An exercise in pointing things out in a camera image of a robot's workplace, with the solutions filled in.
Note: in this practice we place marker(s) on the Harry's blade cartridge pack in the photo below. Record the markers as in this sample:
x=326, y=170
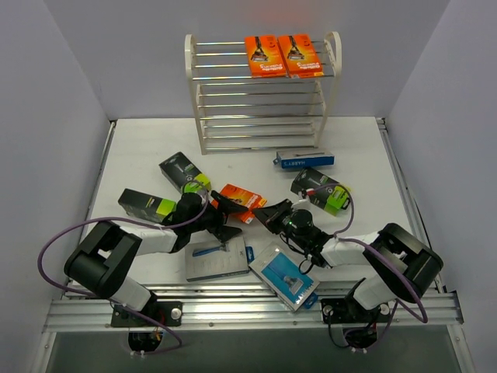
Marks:
x=281, y=274

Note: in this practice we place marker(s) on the orange Gillette Fusion5 razor box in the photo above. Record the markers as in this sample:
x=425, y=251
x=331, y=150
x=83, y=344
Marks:
x=299, y=56

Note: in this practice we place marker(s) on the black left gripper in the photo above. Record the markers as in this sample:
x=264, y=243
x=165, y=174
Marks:
x=221, y=217

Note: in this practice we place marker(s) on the white chrome-bar shelf rack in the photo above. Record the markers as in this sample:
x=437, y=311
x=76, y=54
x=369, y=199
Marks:
x=236, y=112

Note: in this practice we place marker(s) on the grey Harry's box blue razor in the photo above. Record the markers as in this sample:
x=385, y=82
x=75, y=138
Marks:
x=212, y=260

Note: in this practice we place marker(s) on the small orange Gillette razor box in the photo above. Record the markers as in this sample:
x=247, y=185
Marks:
x=245, y=198

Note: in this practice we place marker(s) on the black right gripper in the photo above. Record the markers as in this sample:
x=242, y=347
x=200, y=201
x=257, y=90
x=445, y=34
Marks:
x=280, y=219

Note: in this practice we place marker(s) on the aluminium rail base frame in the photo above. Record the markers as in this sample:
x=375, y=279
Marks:
x=365, y=163

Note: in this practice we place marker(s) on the black green Gillette Labs carton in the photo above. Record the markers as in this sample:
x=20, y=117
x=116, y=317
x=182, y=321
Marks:
x=145, y=206

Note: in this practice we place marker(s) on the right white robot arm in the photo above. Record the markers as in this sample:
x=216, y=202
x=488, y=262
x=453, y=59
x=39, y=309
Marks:
x=404, y=266

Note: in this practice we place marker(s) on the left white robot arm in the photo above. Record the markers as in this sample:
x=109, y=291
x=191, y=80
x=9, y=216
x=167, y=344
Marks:
x=102, y=261

